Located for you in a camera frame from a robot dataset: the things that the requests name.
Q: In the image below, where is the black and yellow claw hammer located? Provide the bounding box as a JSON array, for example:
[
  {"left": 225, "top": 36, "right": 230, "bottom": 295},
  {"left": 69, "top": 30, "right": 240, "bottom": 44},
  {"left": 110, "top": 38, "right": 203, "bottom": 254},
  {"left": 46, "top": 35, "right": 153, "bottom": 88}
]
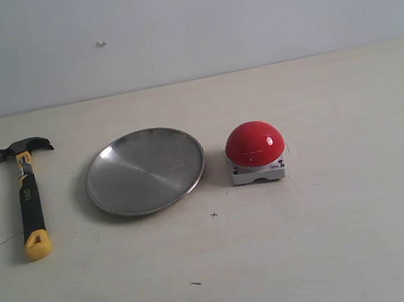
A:
[{"left": 0, "top": 136, "right": 54, "bottom": 262}]

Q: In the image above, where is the red dome push button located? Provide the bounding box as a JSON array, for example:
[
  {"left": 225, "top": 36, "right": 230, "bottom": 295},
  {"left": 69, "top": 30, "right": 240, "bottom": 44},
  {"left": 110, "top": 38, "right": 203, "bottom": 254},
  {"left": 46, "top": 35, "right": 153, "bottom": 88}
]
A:
[{"left": 224, "top": 120, "right": 288, "bottom": 186}]

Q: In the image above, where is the round stainless steel plate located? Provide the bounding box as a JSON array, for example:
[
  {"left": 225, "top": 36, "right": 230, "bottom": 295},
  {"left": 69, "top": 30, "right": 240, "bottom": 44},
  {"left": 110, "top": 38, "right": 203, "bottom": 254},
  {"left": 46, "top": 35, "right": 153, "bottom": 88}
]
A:
[{"left": 85, "top": 127, "right": 206, "bottom": 217}]

